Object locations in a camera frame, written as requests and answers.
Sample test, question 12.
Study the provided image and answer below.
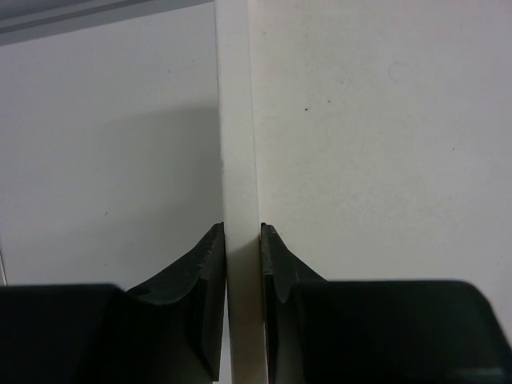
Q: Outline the white drawer cabinet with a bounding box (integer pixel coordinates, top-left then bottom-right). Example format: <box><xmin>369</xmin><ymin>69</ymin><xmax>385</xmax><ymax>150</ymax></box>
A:
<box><xmin>214</xmin><ymin>1</ymin><xmax>511</xmax><ymax>383</ymax></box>

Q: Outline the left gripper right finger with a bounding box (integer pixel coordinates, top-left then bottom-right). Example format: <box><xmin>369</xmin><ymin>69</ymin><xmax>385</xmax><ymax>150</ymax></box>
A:
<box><xmin>260</xmin><ymin>224</ymin><xmax>511</xmax><ymax>383</ymax></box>

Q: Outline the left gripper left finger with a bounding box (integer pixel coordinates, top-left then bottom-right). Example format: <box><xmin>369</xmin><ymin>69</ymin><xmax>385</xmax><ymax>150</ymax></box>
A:
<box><xmin>1</xmin><ymin>223</ymin><xmax>226</xmax><ymax>383</ymax></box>

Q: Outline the aluminium table frame rail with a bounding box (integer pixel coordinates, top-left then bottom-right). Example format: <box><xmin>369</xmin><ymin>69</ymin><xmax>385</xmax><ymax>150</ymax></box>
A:
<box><xmin>1</xmin><ymin>0</ymin><xmax>204</xmax><ymax>46</ymax></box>

